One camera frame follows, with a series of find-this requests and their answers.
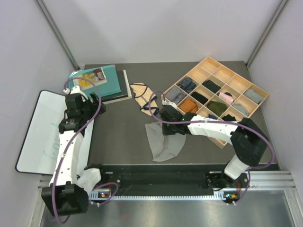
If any orange rolled garment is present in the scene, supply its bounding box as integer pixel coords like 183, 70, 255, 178
179, 98, 198, 113

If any grey rolled garment middle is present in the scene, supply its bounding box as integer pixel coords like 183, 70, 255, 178
233, 104, 249, 116

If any beige underwear navy trim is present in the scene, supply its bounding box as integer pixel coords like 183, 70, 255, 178
130, 83, 159, 116

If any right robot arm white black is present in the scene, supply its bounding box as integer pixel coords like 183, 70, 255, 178
160, 105, 268, 189

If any grey rolled garment right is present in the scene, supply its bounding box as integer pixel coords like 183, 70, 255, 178
244, 89, 264, 104

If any navy patterned rolled garment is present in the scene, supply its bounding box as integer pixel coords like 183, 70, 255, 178
177, 77, 196, 94

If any striped grey rolled garment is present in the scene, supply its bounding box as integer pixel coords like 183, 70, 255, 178
165, 86, 186, 104

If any black rolled garment lower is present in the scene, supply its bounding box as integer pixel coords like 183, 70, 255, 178
222, 114, 236, 122

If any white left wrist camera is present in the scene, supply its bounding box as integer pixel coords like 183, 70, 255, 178
63, 85, 88, 100

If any grey slotted cable duct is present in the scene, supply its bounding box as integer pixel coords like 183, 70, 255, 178
89, 190, 237, 201

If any black rolled garment middle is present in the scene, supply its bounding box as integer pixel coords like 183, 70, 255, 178
191, 92, 208, 105

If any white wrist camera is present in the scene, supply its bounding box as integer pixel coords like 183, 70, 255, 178
63, 85, 88, 100
161, 94, 177, 109

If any grey underwear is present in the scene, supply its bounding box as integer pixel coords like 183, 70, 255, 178
145, 122, 186, 162

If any whiteboard black frame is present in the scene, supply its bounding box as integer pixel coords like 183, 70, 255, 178
15, 89, 95, 175

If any small illustrated paperback book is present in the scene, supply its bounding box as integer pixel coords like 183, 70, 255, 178
73, 67, 107, 90

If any pink rolled garment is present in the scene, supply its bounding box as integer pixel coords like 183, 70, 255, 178
219, 92, 234, 105

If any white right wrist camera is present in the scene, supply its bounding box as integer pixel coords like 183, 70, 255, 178
161, 94, 177, 109

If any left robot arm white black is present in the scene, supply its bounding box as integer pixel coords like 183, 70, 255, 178
41, 93, 107, 219

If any black rolled garment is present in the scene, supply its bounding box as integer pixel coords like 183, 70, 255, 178
191, 92, 208, 105
202, 80, 221, 94
222, 114, 236, 122

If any dark grey book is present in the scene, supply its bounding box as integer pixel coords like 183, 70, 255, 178
102, 70, 132, 104

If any teal book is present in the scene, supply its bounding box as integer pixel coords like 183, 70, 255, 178
68, 65, 121, 97

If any black rolled garment upper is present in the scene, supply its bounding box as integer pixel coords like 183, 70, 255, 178
202, 80, 221, 94

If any wooden compartment tray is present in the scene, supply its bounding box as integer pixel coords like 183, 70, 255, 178
160, 56, 270, 149

